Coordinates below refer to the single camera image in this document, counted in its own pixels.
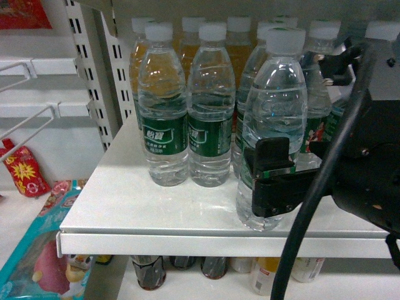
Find water bottle far right cap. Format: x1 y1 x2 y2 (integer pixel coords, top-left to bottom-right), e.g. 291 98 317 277
364 21 400 42

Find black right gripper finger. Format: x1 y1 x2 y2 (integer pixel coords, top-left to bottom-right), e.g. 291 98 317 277
243 136 319 181

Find water bottle behind held one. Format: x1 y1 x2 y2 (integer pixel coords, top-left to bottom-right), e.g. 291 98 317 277
232 16 298 178

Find red packet top left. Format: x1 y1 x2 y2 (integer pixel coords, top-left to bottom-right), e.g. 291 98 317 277
0 0 52 30

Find dark tea bottle left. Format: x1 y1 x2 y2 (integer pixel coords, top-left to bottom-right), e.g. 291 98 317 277
131 255 166 291

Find orange drink bottle right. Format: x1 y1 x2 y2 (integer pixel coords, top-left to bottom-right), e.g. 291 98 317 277
226 16 253 90

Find white upper shelf board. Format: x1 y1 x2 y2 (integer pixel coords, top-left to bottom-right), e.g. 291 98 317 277
55 117 400 259

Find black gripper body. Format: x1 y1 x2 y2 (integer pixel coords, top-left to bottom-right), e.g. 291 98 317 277
330 92 399 234

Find dark tea bottle middle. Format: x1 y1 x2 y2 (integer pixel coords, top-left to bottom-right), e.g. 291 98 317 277
169 256 196 270

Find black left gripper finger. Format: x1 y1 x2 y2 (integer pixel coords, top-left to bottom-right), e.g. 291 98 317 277
251 171 328 218

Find white drink bottle rear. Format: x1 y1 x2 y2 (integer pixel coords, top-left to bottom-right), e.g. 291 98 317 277
229 257 253 274

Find orange drink bottle middle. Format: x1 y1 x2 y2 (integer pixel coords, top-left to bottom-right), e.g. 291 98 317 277
179 17 206 82

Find dark tea bottle right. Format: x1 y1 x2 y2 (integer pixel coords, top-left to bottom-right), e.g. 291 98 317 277
201 256 228 280

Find white orange drink bottle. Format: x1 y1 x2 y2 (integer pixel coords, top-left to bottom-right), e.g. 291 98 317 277
250 257 281 296

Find front middle water bottle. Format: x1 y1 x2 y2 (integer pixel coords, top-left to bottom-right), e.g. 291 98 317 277
187 21 236 188

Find white wire hook upper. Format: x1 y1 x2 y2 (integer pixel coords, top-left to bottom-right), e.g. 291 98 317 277
1 57 37 92

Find black thick cable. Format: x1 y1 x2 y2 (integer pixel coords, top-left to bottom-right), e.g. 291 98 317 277
269 41 376 300

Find clear water bottle green label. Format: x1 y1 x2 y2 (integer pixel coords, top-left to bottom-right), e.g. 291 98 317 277
235 26 309 233

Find water bottle right rear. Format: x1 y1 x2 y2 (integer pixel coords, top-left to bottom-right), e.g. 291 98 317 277
296 20 341 171

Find white wire hook lower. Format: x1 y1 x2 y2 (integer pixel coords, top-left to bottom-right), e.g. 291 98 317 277
1 102 61 145

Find red snack pouch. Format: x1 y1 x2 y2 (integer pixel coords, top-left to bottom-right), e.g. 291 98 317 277
3 146 51 198

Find dark tea bottle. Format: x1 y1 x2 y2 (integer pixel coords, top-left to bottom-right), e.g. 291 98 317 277
169 256 196 270
201 256 228 280
131 255 166 291

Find white drink bottle right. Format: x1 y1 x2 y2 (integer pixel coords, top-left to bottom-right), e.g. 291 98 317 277
291 257 325 283

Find white slotted shelf upright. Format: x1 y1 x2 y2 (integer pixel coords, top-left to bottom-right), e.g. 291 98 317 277
64 1 134 149

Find teal snack bag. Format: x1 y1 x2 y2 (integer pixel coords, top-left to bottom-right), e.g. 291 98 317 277
1 179 94 299

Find white wire hook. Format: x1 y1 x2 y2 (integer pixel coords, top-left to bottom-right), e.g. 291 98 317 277
1 102 61 145
1 57 37 92

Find front left water bottle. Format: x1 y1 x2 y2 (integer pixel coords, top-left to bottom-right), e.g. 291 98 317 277
138 21 188 186

